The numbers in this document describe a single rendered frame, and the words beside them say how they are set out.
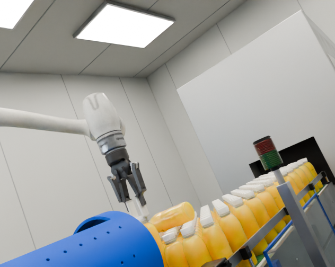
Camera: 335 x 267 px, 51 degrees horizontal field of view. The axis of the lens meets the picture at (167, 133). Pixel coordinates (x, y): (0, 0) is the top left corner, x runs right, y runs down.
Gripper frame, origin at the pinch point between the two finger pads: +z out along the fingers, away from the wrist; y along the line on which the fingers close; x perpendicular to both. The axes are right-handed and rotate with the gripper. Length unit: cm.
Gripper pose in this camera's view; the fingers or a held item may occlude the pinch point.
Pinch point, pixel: (137, 208)
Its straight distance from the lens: 115.4
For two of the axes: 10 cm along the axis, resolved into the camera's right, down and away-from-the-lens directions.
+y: 7.5, -4.2, -5.1
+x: 5.4, -0.6, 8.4
